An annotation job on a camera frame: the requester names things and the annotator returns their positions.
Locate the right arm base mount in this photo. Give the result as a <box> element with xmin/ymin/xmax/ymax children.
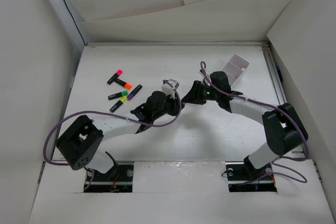
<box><xmin>222</xmin><ymin>158</ymin><xmax>277</xmax><ymax>193</ymax></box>

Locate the pink highlighter marker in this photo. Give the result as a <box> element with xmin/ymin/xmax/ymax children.
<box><xmin>107</xmin><ymin>69</ymin><xmax>123</xmax><ymax>85</ymax></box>

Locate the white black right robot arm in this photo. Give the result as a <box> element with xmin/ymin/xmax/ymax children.
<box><xmin>182</xmin><ymin>71</ymin><xmax>308</xmax><ymax>179</ymax></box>

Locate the purple highlighter marker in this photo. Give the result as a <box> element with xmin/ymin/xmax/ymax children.
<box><xmin>127</xmin><ymin>84</ymin><xmax>143</xmax><ymax>101</ymax></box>

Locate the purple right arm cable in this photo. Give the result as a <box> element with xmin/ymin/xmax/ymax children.
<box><xmin>199</xmin><ymin>61</ymin><xmax>310</xmax><ymax>185</ymax></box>

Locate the orange highlighter marker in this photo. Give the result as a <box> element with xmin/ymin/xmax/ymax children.
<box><xmin>115</xmin><ymin>78</ymin><xmax>132</xmax><ymax>90</ymax></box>

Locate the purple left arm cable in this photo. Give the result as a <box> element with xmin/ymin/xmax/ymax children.
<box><xmin>43</xmin><ymin>79</ymin><xmax>182</xmax><ymax>192</ymax></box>

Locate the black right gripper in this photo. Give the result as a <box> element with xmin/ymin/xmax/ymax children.
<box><xmin>181</xmin><ymin>80</ymin><xmax>220</xmax><ymax>105</ymax></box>

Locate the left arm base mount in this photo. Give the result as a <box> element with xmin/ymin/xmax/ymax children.
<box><xmin>83</xmin><ymin>152</ymin><xmax>134</xmax><ymax>193</ymax></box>

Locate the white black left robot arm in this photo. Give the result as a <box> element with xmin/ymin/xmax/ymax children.
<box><xmin>56</xmin><ymin>91</ymin><xmax>185</xmax><ymax>181</ymax></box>

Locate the green highlighter marker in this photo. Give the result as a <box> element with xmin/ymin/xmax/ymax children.
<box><xmin>108</xmin><ymin>90</ymin><xmax>129</xmax><ymax>100</ymax></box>

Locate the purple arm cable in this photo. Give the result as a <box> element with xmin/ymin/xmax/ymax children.
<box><xmin>43</xmin><ymin>79</ymin><xmax>182</xmax><ymax>192</ymax></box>
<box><xmin>199</xmin><ymin>61</ymin><xmax>310</xmax><ymax>185</ymax></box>

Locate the aluminium table edge rail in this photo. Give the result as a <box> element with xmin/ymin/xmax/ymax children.
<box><xmin>261</xmin><ymin>42</ymin><xmax>287</xmax><ymax>104</ymax></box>

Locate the yellow highlighter marker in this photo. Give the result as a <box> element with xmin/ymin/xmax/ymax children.
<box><xmin>110</xmin><ymin>96</ymin><xmax>128</xmax><ymax>113</ymax></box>

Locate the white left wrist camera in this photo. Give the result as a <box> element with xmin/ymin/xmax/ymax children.
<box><xmin>161</xmin><ymin>79</ymin><xmax>179</xmax><ymax>99</ymax></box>

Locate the white divided container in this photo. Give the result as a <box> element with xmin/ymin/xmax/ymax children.
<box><xmin>222</xmin><ymin>54</ymin><xmax>250</xmax><ymax>88</ymax></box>

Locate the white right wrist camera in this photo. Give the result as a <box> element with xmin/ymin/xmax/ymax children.
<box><xmin>199</xmin><ymin>69</ymin><xmax>210</xmax><ymax>80</ymax></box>

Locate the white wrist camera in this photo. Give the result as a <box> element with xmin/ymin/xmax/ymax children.
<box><xmin>199</xmin><ymin>69</ymin><xmax>210</xmax><ymax>80</ymax></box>
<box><xmin>161</xmin><ymin>79</ymin><xmax>179</xmax><ymax>99</ymax></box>

